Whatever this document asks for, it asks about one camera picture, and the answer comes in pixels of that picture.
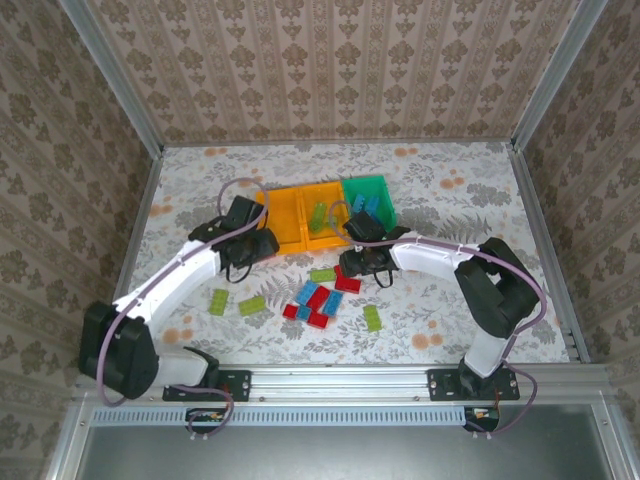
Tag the aluminium mounting rail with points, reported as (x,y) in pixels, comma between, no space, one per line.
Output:
(340,382)

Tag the black connector box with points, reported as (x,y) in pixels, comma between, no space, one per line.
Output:
(482,417)
(205,420)

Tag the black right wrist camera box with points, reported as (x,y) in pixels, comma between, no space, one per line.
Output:
(365,227)

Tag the lime green lego brick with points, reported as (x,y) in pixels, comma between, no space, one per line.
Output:
(252,306)
(373,319)
(219,302)
(322,275)
(317,217)

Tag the green plastic bin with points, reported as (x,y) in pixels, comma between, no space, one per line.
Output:
(365,186)

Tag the grey metal plate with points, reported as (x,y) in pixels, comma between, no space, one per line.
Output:
(350,455)

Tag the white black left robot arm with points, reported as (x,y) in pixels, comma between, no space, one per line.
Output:
(170,285)

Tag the small blue lego brick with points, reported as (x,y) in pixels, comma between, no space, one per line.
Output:
(303,313)

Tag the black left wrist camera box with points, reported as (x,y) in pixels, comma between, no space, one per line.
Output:
(242,212)

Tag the aluminium frame post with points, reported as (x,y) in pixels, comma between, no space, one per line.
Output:
(555,75)
(115,85)

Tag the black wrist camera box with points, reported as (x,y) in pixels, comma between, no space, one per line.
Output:
(242,212)
(365,227)

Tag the small red lego brick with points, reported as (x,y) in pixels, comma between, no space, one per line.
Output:
(290,311)

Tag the white floral tablecloth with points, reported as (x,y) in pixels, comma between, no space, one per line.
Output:
(400,345)

